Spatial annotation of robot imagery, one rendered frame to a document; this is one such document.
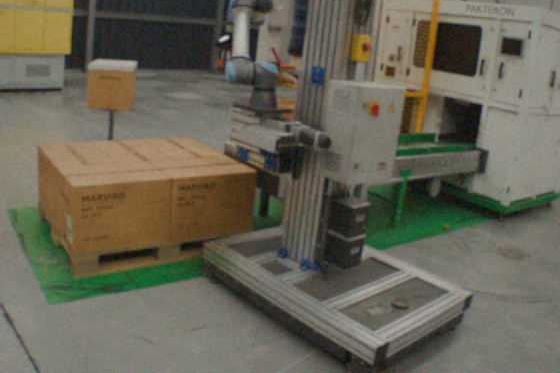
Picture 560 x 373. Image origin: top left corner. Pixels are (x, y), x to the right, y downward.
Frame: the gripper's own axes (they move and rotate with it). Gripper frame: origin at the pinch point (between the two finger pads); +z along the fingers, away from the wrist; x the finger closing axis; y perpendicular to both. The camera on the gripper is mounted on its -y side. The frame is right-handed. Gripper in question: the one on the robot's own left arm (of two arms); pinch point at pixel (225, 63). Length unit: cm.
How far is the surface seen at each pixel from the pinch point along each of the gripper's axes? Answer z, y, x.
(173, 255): 115, -39, -25
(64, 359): 119, -124, -102
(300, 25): -29, 51, -4
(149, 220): 90, -56, -25
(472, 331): 119, 73, -166
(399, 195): 92, 147, -29
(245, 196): 82, 11, -22
